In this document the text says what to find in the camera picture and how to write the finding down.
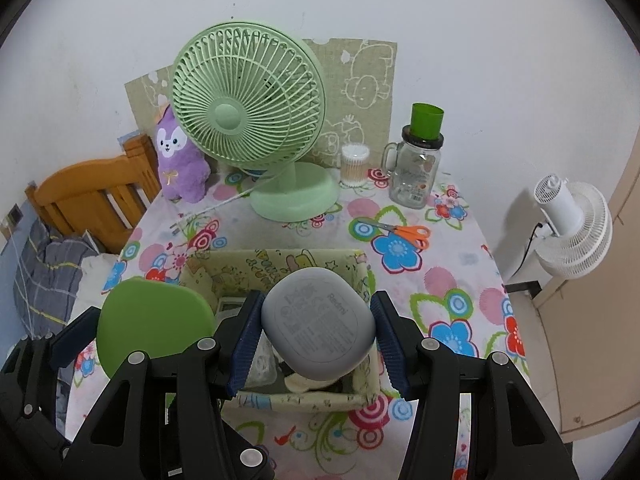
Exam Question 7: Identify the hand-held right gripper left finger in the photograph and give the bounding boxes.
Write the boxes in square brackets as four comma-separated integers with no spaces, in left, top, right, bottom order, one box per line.
[60,290,266,480]

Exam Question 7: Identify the wooden bed headboard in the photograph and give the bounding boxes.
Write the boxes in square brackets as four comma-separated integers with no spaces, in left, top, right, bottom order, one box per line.
[25,134,162,256]

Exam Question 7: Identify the green desk fan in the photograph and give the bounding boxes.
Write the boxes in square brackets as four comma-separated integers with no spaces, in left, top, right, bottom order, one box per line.
[171,21,343,222]

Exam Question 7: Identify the black fan cable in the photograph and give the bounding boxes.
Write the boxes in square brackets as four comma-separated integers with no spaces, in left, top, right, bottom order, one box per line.
[512,220,543,278]

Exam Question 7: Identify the orange handled scissors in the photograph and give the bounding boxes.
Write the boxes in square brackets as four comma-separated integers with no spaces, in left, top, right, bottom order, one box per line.
[357,217,432,252]

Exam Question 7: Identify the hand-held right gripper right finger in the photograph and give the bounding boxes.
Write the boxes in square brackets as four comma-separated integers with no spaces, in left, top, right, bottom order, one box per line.
[370,290,581,480]

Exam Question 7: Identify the beige door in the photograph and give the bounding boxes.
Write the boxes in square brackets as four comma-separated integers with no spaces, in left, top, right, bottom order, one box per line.
[505,125,640,443]

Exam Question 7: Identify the glass mug jar green lid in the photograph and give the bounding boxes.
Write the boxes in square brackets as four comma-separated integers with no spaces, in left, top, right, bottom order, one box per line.
[382,102,447,209]

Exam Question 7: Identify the grey plaid pillow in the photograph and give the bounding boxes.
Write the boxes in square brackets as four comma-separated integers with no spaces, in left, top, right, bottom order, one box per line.
[15,217,98,336]

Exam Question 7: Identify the clear cotton swab jar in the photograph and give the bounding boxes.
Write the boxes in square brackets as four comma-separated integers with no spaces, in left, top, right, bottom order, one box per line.
[341,144,371,188]

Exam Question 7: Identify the black metal frame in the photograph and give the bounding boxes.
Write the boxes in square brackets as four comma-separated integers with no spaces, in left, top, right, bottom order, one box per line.
[504,282,542,302]

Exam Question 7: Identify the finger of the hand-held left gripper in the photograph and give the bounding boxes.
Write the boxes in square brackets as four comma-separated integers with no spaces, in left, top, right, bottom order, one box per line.
[30,307,102,368]
[220,407,277,480]

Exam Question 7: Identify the pale grey round case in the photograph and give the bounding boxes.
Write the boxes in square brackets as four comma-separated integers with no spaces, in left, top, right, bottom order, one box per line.
[261,267,377,380]

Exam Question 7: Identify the white floor fan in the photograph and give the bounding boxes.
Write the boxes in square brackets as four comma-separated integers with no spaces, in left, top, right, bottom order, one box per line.
[532,174,613,278]

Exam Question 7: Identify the white desk fan cord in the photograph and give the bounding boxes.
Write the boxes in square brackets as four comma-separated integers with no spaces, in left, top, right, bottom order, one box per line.
[172,187,271,233]

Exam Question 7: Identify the green cartoon print wall panel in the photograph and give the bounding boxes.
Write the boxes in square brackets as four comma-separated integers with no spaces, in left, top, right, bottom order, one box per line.
[125,37,398,176]

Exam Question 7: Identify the floral tablecloth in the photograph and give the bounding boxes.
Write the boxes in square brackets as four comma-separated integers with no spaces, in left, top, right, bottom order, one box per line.
[62,162,531,480]

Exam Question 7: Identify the purple plush toy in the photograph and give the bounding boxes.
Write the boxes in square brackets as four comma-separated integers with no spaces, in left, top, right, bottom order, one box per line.
[152,105,212,204]

